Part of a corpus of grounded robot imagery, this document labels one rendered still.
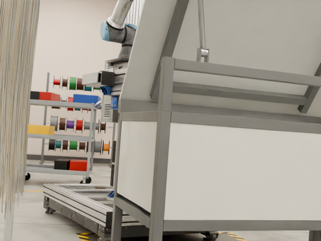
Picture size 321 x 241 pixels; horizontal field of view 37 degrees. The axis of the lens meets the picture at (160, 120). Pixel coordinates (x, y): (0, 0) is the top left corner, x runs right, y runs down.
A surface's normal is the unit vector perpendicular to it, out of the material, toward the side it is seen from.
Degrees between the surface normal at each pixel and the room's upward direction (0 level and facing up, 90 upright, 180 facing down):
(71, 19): 90
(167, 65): 90
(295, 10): 127
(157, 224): 90
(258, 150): 90
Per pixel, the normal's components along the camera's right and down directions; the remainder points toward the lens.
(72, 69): 0.18, 0.00
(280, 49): 0.22, 0.60
